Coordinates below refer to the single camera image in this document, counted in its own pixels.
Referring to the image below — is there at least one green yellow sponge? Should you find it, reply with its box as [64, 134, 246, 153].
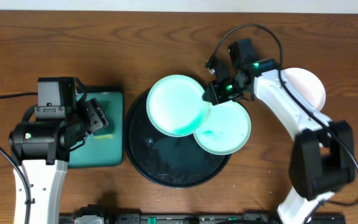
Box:
[93, 130, 114, 139]

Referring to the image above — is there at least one teal plate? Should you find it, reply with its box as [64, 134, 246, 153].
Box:
[194, 101, 251, 155]
[146, 75, 209, 137]

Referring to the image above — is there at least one white round plate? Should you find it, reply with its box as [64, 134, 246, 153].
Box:
[284, 67, 326, 111]

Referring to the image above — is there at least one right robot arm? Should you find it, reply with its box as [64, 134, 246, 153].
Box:
[203, 58, 358, 223]

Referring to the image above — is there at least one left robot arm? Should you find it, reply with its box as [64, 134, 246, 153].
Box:
[9, 98, 109, 223]

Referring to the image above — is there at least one rectangular black water tray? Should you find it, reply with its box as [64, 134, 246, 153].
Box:
[68, 86, 124, 169]

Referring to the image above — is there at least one round black serving tray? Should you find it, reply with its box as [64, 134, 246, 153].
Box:
[124, 91, 231, 189]

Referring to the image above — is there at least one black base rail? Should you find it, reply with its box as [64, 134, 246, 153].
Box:
[59, 203, 347, 224]

